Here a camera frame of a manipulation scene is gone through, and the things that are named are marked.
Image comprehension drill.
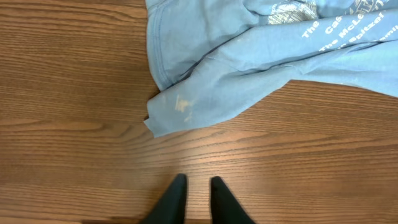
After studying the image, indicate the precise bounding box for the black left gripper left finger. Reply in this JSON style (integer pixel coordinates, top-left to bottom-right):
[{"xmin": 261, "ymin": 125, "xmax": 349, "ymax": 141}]
[{"xmin": 139, "ymin": 174, "xmax": 188, "ymax": 224}]

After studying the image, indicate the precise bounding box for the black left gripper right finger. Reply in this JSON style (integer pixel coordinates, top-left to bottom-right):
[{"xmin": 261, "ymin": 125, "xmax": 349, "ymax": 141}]
[{"xmin": 210, "ymin": 176, "xmax": 255, "ymax": 224}]

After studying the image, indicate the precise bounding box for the light blue t-shirt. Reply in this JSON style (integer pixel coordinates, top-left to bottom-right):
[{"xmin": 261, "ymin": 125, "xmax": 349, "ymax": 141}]
[{"xmin": 145, "ymin": 0, "xmax": 397, "ymax": 137}]

